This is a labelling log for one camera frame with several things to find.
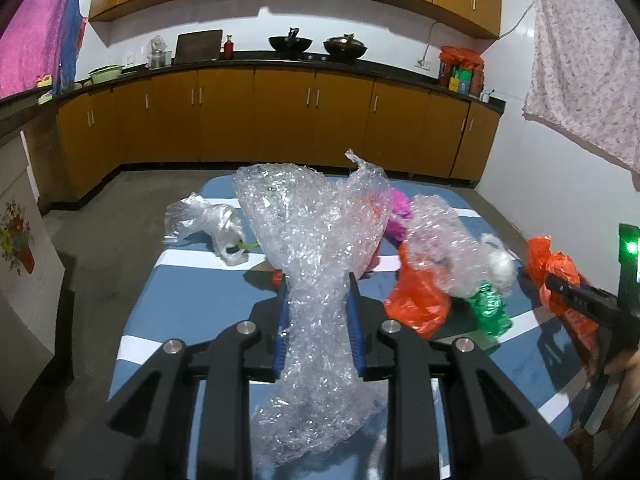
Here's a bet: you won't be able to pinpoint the brown cutting board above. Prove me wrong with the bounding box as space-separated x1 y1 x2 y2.
173 29 224 65

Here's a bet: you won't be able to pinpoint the blue white striped mat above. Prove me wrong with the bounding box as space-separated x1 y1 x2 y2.
107 174 577 480

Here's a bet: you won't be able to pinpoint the person's right hand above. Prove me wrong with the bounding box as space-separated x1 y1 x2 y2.
582 347 640 437

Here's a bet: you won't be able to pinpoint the magenta plastic bag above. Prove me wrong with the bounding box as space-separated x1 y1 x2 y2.
385 187 416 242

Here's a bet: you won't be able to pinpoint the floral hanging cloth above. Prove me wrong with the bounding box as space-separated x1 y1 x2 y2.
522 0 640 172

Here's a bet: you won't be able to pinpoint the shiny green plastic bag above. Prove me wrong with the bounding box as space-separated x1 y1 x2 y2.
466 282 514 339

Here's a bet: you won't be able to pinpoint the clear thin plastic bag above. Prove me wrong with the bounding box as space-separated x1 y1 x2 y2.
163 191 249 267

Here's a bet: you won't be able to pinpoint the white power cable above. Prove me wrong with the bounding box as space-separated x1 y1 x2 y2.
422 1 535 62

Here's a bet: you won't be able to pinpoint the pink curtain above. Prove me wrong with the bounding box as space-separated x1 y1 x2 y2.
0 0 83 102

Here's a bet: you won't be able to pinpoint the glass jar with plastic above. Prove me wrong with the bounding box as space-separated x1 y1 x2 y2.
147 35 172 70

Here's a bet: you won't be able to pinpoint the blue hanging cloth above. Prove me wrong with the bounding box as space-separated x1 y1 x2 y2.
51 0 89 97

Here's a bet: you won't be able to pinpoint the green wash basin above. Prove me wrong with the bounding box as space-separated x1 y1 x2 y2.
88 63 124 85

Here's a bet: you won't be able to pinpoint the wooden lower kitchen cabinets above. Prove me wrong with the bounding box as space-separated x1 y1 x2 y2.
25 64 502 211

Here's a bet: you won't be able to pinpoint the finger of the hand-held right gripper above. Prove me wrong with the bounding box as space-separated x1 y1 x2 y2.
544 272 622 322

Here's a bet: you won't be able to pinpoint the flat orange plastic bag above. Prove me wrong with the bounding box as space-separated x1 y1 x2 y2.
384 242 452 339

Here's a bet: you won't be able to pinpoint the large clear bubble wrap sheet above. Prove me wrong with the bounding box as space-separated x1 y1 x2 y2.
232 149 393 467

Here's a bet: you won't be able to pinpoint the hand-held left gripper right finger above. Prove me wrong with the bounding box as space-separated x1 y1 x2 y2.
348 271 582 480

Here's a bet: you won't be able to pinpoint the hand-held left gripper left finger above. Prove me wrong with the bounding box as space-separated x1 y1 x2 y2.
60 272 291 480

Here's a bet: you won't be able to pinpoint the orange plastic bag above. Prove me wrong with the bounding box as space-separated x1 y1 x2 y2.
384 242 452 339
526 236 601 347

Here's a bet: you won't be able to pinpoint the black wok with handle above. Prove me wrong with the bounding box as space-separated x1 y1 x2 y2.
268 27 314 57

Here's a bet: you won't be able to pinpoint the black kitchen countertop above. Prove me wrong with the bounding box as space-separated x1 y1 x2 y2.
0 50 507 112

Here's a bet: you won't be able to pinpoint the white plastic bag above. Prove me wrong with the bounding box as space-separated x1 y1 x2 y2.
479 233 517 292

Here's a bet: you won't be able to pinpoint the white panel with flower picture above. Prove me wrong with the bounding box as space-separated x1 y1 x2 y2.
0 129 67 363

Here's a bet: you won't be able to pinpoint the black wok with lid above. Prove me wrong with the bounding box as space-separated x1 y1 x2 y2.
323 33 369 64

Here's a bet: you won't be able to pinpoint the orange bag of groceries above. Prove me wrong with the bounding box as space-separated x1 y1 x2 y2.
438 45 485 96

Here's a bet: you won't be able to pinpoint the small pinkish bubble wrap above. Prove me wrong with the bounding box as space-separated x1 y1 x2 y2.
406 194 495 297

